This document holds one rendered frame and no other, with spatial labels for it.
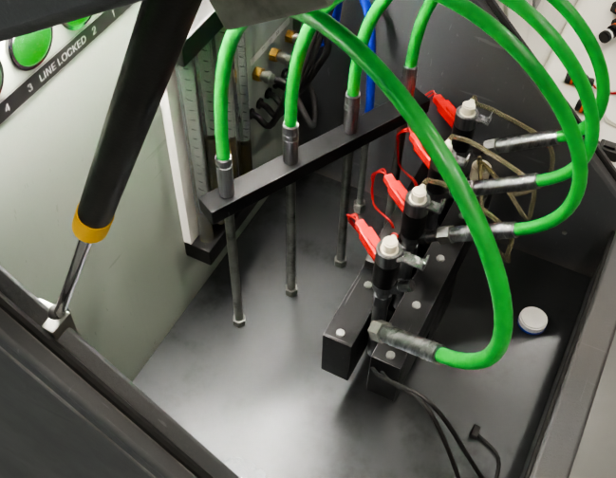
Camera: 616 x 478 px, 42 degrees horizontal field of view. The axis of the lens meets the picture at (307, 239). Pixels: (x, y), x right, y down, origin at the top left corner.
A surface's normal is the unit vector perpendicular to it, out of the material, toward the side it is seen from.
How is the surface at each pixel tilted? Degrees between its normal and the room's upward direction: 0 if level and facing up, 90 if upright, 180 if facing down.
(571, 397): 0
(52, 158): 90
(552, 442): 0
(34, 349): 43
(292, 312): 0
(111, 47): 90
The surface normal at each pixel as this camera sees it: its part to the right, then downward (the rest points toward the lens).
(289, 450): 0.01, -0.62
